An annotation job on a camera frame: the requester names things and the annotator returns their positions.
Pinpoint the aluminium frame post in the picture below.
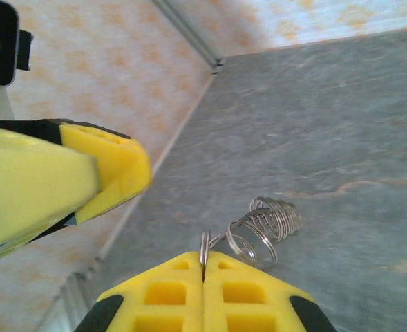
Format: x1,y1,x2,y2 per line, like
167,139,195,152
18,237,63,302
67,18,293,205
150,0,227,75

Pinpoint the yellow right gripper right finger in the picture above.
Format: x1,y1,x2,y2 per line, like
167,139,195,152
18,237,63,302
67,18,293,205
202,251,337,332

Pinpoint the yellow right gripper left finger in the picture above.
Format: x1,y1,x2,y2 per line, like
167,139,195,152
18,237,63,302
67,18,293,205
73,251,205,332

